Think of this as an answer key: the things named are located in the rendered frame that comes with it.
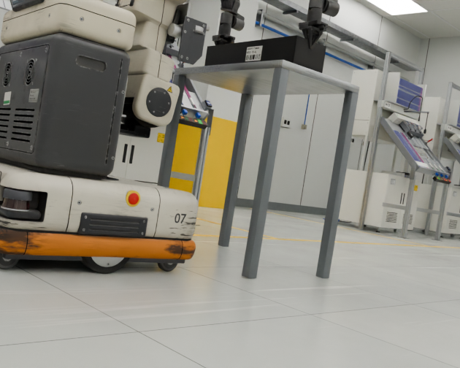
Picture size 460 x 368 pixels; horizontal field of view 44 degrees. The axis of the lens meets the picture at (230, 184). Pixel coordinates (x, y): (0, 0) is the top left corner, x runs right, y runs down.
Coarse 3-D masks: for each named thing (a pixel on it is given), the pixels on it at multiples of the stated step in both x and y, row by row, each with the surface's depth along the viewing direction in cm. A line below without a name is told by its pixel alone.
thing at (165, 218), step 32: (32, 192) 160; (64, 192) 162; (96, 192) 168; (128, 192) 175; (160, 192) 184; (0, 224) 156; (32, 224) 157; (64, 224) 163; (96, 224) 169; (128, 224) 175; (160, 224) 183; (192, 224) 192; (32, 256) 160; (64, 256) 166; (96, 256) 171; (128, 256) 178; (160, 256) 185; (192, 256) 194
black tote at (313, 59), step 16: (208, 48) 259; (224, 48) 250; (240, 48) 241; (256, 48) 233; (272, 48) 225; (288, 48) 218; (304, 48) 219; (320, 48) 224; (208, 64) 258; (304, 64) 220; (320, 64) 226
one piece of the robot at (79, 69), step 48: (48, 0) 167; (96, 0) 167; (0, 48) 198; (48, 48) 163; (96, 48) 167; (0, 96) 191; (48, 96) 161; (96, 96) 169; (0, 144) 186; (48, 144) 161; (96, 144) 170
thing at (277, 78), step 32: (224, 64) 230; (256, 64) 215; (288, 64) 206; (352, 96) 230; (352, 128) 233; (256, 192) 207; (224, 224) 283; (256, 224) 205; (256, 256) 207; (320, 256) 234
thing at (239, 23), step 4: (236, 0) 260; (236, 4) 260; (232, 8) 260; (236, 8) 261; (232, 12) 264; (236, 12) 262; (236, 16) 266; (240, 16) 268; (236, 20) 266; (240, 20) 268; (236, 24) 266; (240, 24) 268; (244, 24) 269; (236, 28) 269; (240, 28) 270
